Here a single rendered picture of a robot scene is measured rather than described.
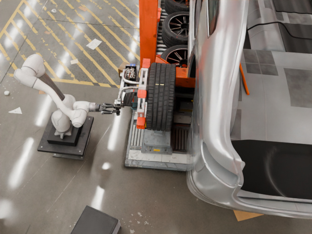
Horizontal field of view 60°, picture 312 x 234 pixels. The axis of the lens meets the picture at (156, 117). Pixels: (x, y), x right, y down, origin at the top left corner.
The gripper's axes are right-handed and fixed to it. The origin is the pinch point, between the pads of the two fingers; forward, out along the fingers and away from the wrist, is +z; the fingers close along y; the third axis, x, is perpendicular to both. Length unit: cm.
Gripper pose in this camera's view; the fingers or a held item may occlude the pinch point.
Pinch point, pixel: (117, 109)
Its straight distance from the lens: 259.3
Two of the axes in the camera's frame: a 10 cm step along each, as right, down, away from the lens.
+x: 0.3, -5.5, -8.4
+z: 10.0, 0.8, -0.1
